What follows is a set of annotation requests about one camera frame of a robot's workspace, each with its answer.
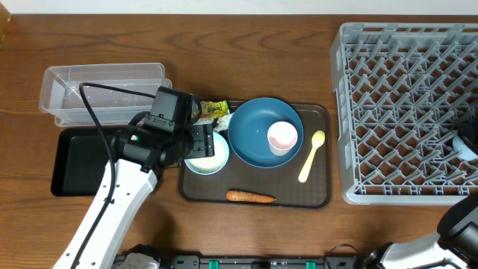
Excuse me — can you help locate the light blue cup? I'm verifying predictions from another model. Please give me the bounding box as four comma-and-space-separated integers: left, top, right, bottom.
453, 135, 477, 161

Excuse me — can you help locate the dark blue plate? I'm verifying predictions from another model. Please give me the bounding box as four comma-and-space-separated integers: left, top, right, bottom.
228, 97, 304, 168

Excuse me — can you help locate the pink cup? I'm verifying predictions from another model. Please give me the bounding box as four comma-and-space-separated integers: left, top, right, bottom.
267, 121, 298, 156

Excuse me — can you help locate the yellow plastic spoon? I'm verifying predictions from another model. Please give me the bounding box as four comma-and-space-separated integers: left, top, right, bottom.
298, 130, 326, 183

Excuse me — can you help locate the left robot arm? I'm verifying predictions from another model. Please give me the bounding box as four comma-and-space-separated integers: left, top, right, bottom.
55, 125, 214, 268

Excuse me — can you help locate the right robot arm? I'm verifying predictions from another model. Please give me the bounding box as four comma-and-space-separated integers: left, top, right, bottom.
356, 193, 477, 268

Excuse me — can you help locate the grey dishwasher rack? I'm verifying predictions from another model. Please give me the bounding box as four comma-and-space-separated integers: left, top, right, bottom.
330, 22, 477, 205

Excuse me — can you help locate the light blue rice bowl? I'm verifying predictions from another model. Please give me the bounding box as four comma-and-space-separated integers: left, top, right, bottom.
184, 132, 230, 176

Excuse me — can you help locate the crumpled white tissue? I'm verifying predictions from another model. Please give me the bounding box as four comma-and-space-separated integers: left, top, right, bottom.
214, 114, 233, 132

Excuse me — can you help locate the yellow green snack wrapper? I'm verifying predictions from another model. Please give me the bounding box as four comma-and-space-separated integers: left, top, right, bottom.
192, 100, 229, 120

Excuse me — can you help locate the orange carrot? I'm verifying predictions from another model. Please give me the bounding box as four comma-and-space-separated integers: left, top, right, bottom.
226, 190, 276, 203

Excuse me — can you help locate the brown serving tray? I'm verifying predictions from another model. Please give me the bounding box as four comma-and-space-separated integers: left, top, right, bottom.
178, 104, 333, 209

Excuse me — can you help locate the black plastic tray bin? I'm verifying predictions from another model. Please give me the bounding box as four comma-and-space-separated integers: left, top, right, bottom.
50, 126, 166, 197

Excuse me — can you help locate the clear plastic bin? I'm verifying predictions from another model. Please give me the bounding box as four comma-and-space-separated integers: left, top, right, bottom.
39, 63, 173, 127

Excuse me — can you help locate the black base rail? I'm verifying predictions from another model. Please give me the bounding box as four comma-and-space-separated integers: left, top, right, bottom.
111, 244, 365, 269

